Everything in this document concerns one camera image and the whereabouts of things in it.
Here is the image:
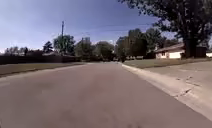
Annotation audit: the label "utility pole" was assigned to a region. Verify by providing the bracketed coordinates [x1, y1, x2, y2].
[60, 20, 66, 54]

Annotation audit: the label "pale concrete pavement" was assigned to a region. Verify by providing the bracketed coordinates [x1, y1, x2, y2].
[120, 59, 212, 125]

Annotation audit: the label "overhead wires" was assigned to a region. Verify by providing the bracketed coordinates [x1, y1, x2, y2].
[47, 21, 158, 38]

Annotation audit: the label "dry grass verge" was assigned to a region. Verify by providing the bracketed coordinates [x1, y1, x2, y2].
[0, 61, 86, 79]

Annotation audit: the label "grey asphalt road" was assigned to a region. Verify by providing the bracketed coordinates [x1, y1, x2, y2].
[0, 61, 212, 128]

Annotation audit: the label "large dark tree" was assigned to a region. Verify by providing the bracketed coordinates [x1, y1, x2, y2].
[119, 0, 212, 59]

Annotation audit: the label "pale low house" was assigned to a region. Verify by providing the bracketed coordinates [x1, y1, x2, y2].
[154, 42, 186, 60]

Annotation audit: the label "row of trees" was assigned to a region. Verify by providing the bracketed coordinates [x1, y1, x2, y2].
[0, 27, 180, 63]

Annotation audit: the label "dark fence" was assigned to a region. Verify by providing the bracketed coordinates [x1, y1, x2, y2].
[0, 53, 82, 66]

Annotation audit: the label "grass lawn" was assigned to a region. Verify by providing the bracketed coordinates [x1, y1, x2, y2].
[123, 57, 212, 70]

